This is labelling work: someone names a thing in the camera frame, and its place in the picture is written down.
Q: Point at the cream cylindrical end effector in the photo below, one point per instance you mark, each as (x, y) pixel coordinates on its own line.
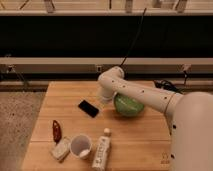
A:
(106, 99)

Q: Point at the black rectangular eraser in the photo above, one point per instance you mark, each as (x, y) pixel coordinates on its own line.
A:
(88, 108)

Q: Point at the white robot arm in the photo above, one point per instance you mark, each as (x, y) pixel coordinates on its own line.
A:
(189, 117)

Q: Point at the green bowl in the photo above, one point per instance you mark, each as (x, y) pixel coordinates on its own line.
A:
(126, 106)

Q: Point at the white squeeze bottle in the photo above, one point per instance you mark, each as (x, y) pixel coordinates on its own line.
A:
(102, 151)

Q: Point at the white clear plastic cup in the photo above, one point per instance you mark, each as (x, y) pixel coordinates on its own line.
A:
(81, 146)

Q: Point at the red chili pepper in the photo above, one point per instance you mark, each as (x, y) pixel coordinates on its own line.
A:
(56, 131)

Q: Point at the small white packaged box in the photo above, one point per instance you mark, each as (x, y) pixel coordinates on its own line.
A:
(61, 150)

